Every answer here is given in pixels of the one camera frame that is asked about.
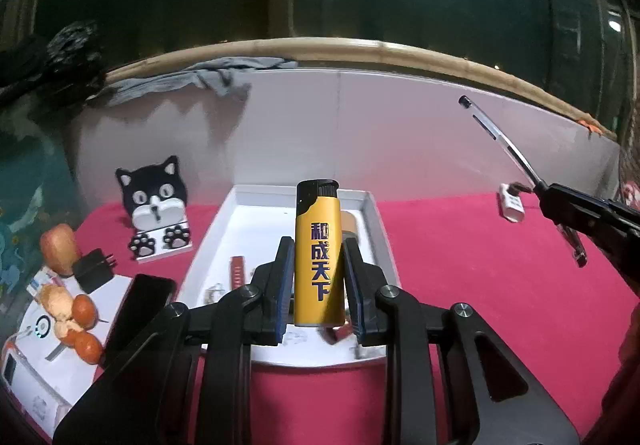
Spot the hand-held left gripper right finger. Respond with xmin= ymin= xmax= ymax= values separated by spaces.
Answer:
xmin=341 ymin=236 xmax=581 ymax=445

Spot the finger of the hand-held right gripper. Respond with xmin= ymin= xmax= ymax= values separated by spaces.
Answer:
xmin=539 ymin=182 xmax=640 ymax=226
xmin=542 ymin=204 xmax=640 ymax=298

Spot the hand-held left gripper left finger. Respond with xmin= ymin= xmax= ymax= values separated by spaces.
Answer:
xmin=52 ymin=236 xmax=296 ymax=445

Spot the yellow black lighter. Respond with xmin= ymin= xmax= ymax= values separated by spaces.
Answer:
xmin=294 ymin=179 xmax=347 ymax=328

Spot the metal key ring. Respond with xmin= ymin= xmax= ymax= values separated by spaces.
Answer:
xmin=202 ymin=281 xmax=231 ymax=306

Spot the white cardboard tray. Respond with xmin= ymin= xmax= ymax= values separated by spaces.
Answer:
xmin=177 ymin=184 xmax=403 ymax=368

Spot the clear ballpoint pen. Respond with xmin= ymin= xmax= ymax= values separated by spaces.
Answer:
xmin=458 ymin=96 xmax=548 ymax=191

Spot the red rectangular case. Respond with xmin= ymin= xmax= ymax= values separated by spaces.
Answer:
xmin=229 ymin=255 xmax=247 ymax=293

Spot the black smartphone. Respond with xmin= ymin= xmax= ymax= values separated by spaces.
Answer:
xmin=100 ymin=273 xmax=178 ymax=368

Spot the black white cat phone stand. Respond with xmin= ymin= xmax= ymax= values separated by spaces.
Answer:
xmin=115 ymin=155 xmax=195 ymax=265

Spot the white backdrop board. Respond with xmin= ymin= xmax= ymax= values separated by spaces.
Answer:
xmin=70 ymin=68 xmax=626 ymax=226

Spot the small black plug adapter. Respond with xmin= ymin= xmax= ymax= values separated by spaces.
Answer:
xmin=72 ymin=248 xmax=118 ymax=294

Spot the peeled tangerine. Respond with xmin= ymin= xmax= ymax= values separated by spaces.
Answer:
xmin=54 ymin=317 xmax=83 ymax=341
xmin=39 ymin=284 xmax=75 ymax=322

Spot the red apple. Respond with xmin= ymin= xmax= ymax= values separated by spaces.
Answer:
xmin=40 ymin=223 xmax=82 ymax=277

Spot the grey cloth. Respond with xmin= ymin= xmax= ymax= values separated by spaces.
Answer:
xmin=87 ymin=56 xmax=301 ymax=107

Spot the white device box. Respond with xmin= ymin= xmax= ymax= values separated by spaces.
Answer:
xmin=0 ymin=270 xmax=133 ymax=443

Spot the colourful small packet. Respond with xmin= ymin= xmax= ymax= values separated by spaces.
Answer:
xmin=27 ymin=267 xmax=66 ymax=298

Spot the black plastic bag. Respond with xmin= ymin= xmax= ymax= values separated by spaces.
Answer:
xmin=0 ymin=21 xmax=108 ymax=106

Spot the bamboo rail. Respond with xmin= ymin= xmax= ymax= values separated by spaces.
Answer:
xmin=102 ymin=39 xmax=618 ymax=138

